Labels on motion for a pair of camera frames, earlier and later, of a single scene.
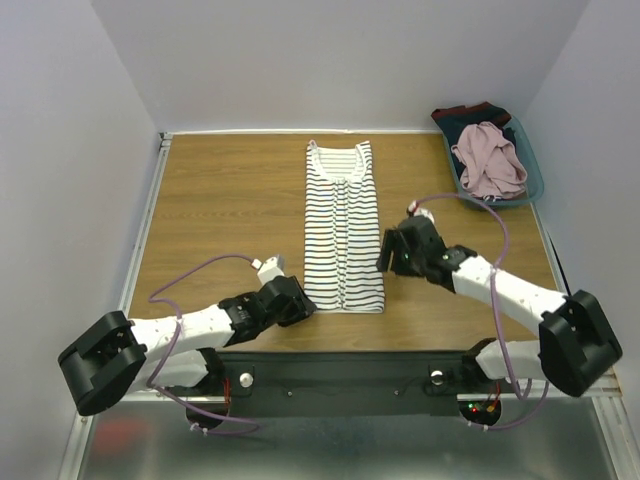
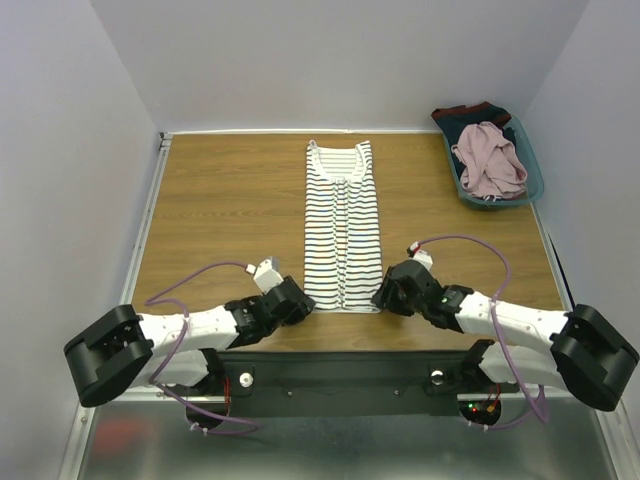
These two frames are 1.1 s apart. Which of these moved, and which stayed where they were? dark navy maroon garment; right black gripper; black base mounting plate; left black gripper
Moved: right black gripper
Stayed: dark navy maroon garment; black base mounting plate; left black gripper
